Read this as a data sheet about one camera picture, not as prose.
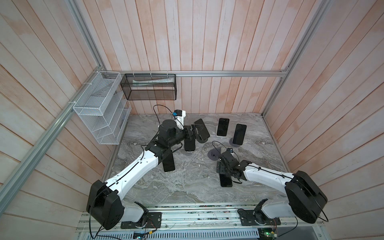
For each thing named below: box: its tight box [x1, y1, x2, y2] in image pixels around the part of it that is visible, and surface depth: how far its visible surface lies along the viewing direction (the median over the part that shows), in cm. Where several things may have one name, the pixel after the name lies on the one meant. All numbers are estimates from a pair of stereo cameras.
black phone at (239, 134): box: [232, 123, 247, 146], surface depth 98 cm
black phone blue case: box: [184, 139, 196, 152], surface depth 95 cm
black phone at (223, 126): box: [216, 118, 230, 137], surface depth 105 cm
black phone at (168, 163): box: [162, 152, 175, 172], surface depth 90 cm
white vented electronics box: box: [86, 228, 261, 240], surface depth 71 cm
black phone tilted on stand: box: [194, 118, 210, 141], surface depth 102 cm
